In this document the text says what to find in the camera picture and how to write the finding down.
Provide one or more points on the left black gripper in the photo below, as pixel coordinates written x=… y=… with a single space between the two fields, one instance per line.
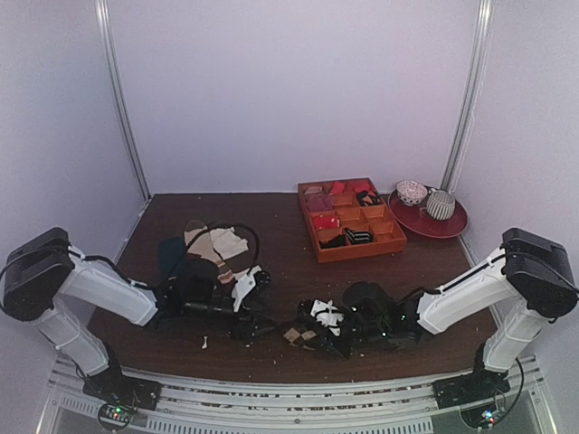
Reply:
x=245 y=329

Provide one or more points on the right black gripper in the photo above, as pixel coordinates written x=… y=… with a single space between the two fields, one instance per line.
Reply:
x=326 y=334

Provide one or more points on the brown argyle sock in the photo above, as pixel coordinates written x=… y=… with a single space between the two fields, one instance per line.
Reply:
x=301 y=335

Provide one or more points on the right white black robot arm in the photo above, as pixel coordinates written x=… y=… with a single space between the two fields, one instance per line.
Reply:
x=531 y=269

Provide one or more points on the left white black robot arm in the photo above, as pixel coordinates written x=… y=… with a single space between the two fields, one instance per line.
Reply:
x=49 y=267

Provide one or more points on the striped beige brown sock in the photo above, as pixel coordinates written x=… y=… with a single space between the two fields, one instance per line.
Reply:
x=228 y=268

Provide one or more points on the black white striped rolled sock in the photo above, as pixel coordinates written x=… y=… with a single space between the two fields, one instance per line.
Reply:
x=358 y=237

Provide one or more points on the dark teal cartoon sock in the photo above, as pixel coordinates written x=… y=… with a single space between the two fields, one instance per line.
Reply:
x=171 y=256

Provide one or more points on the purple rolled sock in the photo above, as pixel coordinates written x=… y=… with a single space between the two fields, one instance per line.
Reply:
x=319 y=203

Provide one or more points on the wooden compartment tray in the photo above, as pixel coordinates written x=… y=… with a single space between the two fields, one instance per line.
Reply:
x=332 y=245

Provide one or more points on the black red rolled sock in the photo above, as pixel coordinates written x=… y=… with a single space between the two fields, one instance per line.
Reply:
x=368 y=198

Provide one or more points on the red round plate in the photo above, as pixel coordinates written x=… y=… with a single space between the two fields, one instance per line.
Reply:
x=416 y=219

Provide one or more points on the dotted white bowl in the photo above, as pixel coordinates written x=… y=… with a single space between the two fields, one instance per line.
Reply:
x=410 y=192

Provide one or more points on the striped white cup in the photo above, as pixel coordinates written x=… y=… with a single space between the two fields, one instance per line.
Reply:
x=440 y=205

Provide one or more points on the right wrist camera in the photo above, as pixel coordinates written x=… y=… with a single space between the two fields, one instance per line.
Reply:
x=370 y=305

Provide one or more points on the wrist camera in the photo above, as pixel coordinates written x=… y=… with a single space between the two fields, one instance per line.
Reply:
x=193 y=281
x=370 y=305

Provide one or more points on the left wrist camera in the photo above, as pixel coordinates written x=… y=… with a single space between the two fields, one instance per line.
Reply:
x=193 y=281

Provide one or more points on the aluminium front rail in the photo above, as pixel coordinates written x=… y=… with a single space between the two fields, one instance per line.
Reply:
x=190 y=405

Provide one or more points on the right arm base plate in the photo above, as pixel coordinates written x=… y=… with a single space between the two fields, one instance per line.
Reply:
x=464 y=389

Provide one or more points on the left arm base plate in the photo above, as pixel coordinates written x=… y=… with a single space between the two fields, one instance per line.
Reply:
x=114 y=387

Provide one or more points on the right aluminium frame post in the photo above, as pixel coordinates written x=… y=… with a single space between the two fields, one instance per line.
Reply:
x=478 y=58

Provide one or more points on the aluminium frame post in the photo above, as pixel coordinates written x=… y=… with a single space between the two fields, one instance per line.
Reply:
x=120 y=104
x=478 y=58

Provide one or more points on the left aluminium frame post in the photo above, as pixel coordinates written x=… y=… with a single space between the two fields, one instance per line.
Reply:
x=120 y=104

